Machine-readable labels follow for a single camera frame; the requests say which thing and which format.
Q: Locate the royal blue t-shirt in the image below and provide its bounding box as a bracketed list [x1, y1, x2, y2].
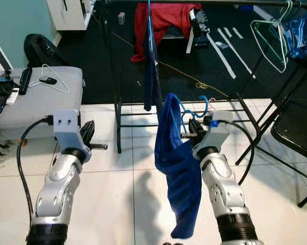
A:
[154, 93, 203, 239]

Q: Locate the grey upholstered ottoman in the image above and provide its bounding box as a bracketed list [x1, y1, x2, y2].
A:
[0, 65, 84, 144]

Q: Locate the black metal clothes rack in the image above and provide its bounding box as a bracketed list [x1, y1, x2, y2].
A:
[100, 0, 307, 166]

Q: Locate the small black phone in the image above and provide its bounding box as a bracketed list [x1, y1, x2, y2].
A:
[39, 77, 58, 85]

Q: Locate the long white tape strip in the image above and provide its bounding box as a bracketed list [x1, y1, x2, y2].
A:
[206, 33, 237, 80]
[218, 28, 256, 79]

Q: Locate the long black remote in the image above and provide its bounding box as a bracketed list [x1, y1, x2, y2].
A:
[19, 67, 33, 96]

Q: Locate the small white box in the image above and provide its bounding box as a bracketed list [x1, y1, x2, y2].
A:
[6, 88, 20, 106]

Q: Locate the black backpack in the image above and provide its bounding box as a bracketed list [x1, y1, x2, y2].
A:
[24, 33, 67, 68]

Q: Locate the black folding chair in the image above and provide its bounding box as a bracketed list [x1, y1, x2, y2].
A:
[270, 101, 307, 208]

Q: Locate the red cloth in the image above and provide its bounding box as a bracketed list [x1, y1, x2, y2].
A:
[132, 3, 202, 63]

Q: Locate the white cabinet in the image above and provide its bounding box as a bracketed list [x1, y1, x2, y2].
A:
[46, 0, 95, 31]

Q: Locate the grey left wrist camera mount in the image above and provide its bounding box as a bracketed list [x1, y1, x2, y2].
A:
[52, 109, 83, 152]

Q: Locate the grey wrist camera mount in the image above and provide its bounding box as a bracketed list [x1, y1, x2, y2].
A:
[52, 109, 83, 152]
[203, 111, 235, 150]

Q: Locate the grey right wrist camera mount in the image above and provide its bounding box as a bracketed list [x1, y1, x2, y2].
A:
[203, 111, 235, 150]

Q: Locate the white wire hanger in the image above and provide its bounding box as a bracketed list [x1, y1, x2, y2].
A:
[28, 64, 71, 94]

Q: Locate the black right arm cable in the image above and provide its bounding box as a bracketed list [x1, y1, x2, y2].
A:
[230, 120, 256, 187]

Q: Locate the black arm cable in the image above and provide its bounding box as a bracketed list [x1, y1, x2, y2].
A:
[230, 120, 256, 187]
[16, 116, 54, 225]

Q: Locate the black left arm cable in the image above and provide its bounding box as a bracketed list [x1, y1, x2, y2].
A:
[16, 116, 54, 225]

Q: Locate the black bag with straps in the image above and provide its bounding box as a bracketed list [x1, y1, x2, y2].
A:
[0, 71, 17, 150]

